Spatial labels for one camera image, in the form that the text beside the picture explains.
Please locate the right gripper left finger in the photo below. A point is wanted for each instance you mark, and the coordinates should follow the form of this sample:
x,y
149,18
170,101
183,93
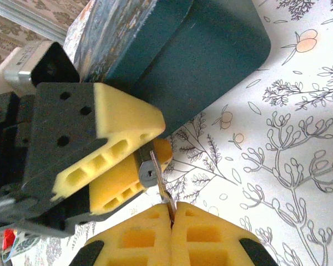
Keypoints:
x,y
133,243

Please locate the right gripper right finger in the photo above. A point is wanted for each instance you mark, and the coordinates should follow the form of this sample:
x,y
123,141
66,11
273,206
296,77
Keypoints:
x,y
211,243

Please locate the starry night tin box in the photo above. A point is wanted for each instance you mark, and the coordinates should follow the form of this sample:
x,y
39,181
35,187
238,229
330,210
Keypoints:
x,y
205,69

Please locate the floral tablecloth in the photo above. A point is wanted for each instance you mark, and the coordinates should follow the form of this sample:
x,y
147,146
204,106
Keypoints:
x,y
266,166

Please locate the aluminium frame post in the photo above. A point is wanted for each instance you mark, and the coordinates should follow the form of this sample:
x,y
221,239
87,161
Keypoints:
x,y
22,15

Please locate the small metal key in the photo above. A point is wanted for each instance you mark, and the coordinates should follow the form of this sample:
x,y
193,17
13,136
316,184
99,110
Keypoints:
x,y
169,207

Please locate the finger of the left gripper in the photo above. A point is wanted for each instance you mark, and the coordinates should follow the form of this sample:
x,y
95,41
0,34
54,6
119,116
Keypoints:
x,y
72,124
119,191

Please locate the red snack packet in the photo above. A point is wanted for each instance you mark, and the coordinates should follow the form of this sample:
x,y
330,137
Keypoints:
x,y
9,238

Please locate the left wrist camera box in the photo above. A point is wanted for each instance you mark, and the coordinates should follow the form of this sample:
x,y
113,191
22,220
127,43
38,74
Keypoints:
x,y
30,59

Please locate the patterned bowl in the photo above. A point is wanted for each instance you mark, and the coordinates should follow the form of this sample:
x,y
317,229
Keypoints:
x,y
25,243

